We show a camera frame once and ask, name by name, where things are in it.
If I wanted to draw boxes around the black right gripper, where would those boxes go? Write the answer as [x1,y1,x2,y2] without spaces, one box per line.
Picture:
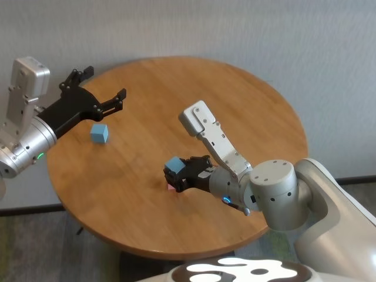
[163,156,218,194]

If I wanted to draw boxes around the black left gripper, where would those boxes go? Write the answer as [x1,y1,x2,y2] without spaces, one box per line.
[36,66,127,139]

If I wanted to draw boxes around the blue cube building block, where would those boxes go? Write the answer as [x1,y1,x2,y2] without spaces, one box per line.
[164,156,186,177]
[89,123,109,145]

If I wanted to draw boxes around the grey glossy robot torso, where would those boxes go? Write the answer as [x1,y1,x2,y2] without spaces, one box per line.
[133,256,353,282]

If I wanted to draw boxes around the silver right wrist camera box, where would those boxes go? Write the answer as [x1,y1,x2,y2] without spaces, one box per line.
[178,100,253,180]

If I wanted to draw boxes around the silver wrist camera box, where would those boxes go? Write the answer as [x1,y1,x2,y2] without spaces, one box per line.
[5,56,51,139]
[178,100,253,180]

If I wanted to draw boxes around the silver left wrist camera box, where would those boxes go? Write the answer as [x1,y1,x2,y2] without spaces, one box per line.
[5,56,51,139]

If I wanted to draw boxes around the dark table pedestal base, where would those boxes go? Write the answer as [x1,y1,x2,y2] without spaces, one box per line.
[119,248,237,282]

